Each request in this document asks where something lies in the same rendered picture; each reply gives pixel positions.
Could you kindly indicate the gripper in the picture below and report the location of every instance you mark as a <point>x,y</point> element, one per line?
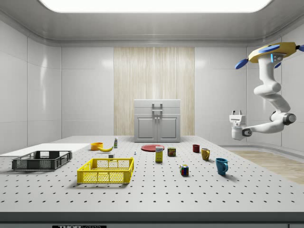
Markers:
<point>237,119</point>

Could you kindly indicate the banana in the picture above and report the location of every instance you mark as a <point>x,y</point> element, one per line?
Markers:
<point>105,149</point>

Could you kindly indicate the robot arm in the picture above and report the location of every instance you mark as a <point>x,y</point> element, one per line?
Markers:
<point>267,76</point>

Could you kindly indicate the yellow mug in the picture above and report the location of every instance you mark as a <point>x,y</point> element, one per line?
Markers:
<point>204,154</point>

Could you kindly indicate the blue mug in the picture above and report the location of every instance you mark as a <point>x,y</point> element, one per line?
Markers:
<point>221,166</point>

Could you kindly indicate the red mug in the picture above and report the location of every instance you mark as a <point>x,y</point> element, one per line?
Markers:
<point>195,148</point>

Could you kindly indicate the flat-sided can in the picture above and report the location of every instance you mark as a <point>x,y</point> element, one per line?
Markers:
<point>171,152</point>

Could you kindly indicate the puzzle cube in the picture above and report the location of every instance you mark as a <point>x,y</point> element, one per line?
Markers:
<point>184,170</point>

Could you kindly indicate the white cabinet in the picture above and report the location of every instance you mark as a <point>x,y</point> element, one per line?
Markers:
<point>156,123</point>

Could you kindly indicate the drone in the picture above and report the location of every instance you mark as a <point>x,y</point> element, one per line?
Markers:
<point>286,48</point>

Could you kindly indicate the yellow box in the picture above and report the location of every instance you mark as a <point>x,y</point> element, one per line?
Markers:
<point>159,155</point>

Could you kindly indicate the red plate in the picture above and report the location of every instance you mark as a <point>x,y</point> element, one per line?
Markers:
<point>149,148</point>

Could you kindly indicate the small white bottle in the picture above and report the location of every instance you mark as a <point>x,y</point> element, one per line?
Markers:
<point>116,143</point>

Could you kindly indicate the grey cube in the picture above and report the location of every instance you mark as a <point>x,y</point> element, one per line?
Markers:
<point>111,156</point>

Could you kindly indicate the yellow basket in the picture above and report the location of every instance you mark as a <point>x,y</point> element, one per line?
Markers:
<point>104,177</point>

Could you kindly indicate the yellow bowl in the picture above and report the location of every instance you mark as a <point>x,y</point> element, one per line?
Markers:
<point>95,146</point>

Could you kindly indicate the dark grey basket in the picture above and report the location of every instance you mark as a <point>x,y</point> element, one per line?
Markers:
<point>55,164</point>

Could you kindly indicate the white board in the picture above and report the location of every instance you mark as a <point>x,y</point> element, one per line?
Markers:
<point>47,148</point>

